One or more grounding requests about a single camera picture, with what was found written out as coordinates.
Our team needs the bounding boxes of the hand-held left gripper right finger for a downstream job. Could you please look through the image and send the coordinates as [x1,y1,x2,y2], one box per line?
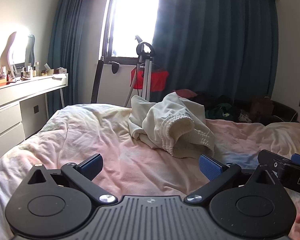
[185,154,280,204]

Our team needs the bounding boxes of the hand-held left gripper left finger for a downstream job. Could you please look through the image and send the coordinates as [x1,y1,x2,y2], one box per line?
[25,153,118,205]

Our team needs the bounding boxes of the cream pants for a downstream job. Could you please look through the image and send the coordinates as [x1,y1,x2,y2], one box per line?
[128,92,215,158]

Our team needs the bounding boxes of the pastel bed blanket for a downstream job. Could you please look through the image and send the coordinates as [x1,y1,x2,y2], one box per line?
[0,103,300,240]

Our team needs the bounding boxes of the black sofa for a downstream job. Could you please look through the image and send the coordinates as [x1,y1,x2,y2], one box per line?
[234,99,300,126]

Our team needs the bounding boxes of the brown cardboard box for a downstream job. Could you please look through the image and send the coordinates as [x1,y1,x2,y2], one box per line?
[251,96,275,116]

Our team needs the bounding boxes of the green garment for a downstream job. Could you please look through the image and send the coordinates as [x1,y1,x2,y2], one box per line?
[207,102,241,121]

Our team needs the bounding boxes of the pink garment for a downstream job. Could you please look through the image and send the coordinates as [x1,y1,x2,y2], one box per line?
[173,89,198,98]

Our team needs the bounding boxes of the tall narrow standing panel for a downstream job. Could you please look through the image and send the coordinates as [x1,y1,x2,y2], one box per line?
[91,56,105,104]

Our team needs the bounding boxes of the white vanity desk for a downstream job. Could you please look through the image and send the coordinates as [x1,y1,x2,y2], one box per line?
[0,73,69,159]

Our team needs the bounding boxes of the red garment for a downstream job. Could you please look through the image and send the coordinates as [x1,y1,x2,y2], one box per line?
[130,66,169,93]

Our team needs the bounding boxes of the garment steamer stand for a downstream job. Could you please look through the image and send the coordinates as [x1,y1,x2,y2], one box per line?
[124,35,156,107]

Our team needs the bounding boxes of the row of cosmetic bottles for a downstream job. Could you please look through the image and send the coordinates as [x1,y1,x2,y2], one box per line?
[1,61,41,80]

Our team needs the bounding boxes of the narrow blue curtain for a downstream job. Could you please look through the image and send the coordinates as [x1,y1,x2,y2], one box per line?
[47,0,115,110]

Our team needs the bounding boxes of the wide blue curtain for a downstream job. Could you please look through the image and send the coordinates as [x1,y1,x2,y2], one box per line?
[150,0,278,102]

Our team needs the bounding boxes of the vanity mirror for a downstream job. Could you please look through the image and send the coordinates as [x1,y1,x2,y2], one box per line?
[0,30,37,78]

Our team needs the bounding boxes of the window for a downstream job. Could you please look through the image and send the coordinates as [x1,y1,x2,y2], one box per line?
[100,0,163,65]

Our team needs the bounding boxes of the white cable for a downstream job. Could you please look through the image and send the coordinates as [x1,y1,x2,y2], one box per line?
[272,109,300,123]

